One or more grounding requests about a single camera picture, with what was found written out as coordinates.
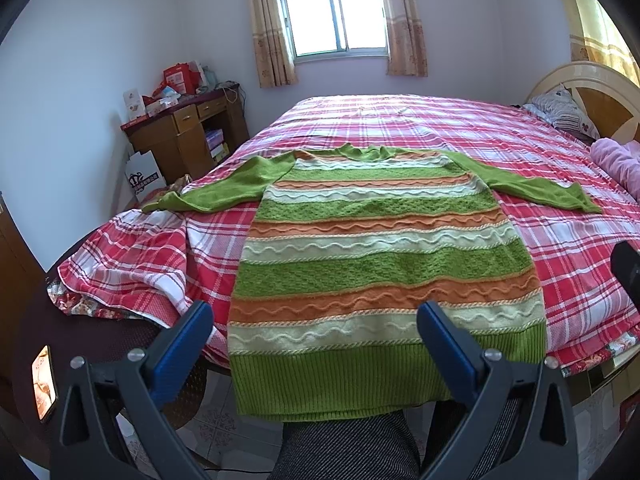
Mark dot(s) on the green orange striped knit sweater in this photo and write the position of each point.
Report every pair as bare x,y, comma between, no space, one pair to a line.
344,247

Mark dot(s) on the red gift box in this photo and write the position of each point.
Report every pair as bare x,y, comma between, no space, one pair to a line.
182,78

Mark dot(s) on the window with metal frame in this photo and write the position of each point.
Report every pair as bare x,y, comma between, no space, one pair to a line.
319,30

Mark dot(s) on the brown wooden desk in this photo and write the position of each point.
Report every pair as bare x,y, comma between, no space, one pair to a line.
177,136

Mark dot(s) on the yellow side curtain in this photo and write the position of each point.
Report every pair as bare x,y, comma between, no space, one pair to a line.
600,41

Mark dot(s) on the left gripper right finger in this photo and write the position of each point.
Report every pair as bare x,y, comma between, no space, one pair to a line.
518,421

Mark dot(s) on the white paper shopping bag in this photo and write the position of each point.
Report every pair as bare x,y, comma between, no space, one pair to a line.
143,175

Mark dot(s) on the grey striped pillow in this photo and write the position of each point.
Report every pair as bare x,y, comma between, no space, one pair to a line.
559,109

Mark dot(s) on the right beige curtain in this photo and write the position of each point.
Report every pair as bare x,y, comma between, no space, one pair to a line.
405,39

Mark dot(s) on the white card box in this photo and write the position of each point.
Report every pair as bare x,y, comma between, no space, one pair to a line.
134,104

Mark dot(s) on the smartphone with lit screen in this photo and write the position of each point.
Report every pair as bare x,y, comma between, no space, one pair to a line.
43,383

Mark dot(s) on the pink blanket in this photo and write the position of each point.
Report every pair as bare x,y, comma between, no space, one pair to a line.
620,161

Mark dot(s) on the grey trouser leg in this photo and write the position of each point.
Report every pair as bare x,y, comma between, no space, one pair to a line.
377,447

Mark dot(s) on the beige curtain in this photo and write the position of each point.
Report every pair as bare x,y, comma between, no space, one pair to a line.
405,39
274,61

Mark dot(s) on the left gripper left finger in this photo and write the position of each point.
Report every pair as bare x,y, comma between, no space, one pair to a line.
88,443

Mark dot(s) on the cream wooden headboard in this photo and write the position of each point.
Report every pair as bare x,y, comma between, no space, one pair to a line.
611,100

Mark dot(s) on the left beige curtain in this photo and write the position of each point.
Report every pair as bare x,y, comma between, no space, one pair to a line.
274,61

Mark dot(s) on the red plaid bed sheet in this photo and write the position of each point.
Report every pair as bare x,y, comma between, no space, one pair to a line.
153,264

